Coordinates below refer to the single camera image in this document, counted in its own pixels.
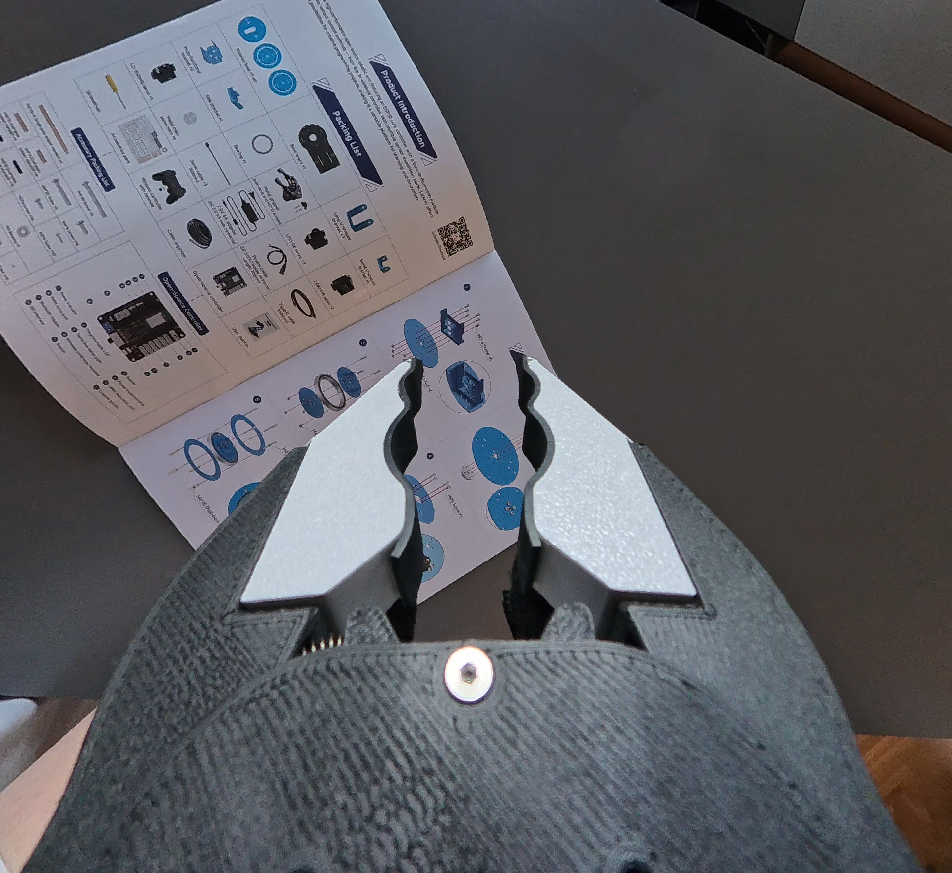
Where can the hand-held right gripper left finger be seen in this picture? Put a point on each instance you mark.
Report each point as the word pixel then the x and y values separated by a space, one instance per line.
pixel 327 516

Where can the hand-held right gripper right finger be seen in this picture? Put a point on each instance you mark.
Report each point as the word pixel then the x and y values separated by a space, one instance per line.
pixel 610 516

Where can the printed instruction manual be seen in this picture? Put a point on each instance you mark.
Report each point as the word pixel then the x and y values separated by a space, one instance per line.
pixel 223 144

